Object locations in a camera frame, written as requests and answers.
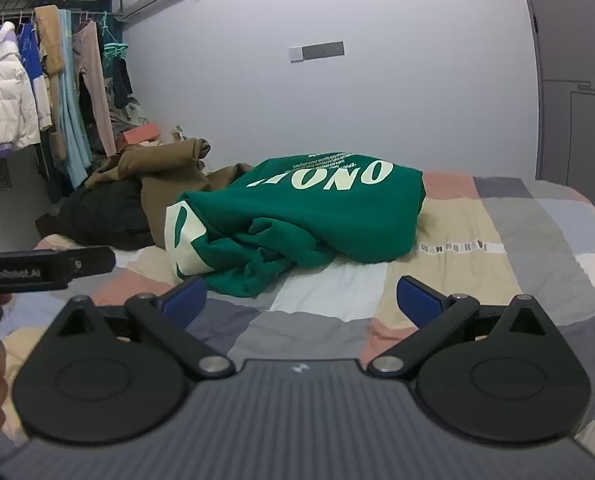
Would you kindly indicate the grey wall switch panel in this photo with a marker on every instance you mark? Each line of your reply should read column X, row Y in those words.
column 317, row 51

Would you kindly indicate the tan hanging garment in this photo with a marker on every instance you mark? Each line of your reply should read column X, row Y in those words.
column 50, row 40

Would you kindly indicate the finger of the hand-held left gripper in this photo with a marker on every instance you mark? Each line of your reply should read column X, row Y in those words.
column 92, row 261

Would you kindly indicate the white printed packet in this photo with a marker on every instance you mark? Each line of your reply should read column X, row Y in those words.
column 178, row 131

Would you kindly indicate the dark hanging garment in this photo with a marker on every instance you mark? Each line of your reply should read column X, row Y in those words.
column 122, row 82

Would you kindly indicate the green hoodie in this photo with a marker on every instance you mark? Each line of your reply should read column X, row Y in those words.
column 327, row 210

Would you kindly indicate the beige pink hanging garment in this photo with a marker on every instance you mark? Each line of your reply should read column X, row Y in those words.
column 90, row 60

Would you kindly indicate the grey door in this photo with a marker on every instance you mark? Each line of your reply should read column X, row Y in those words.
column 577, row 35

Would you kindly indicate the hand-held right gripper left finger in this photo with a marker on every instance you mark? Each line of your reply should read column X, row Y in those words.
column 185, row 300

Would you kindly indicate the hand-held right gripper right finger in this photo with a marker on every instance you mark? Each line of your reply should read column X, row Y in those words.
column 417, row 302

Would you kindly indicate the brown clothing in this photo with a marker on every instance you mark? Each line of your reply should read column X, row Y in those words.
column 172, row 175

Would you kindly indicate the green clothes hangers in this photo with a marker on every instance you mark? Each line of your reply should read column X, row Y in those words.
column 115, row 50

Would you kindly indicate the pink box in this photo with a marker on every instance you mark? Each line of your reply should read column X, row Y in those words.
column 142, row 134

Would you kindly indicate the black clothing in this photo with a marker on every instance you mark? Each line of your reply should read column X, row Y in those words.
column 107, row 215

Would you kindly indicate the white puffer jacket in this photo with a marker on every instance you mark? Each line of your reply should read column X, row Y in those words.
column 7, row 95

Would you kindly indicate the patchwork quilt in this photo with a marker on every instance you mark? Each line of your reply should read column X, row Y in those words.
column 527, row 270

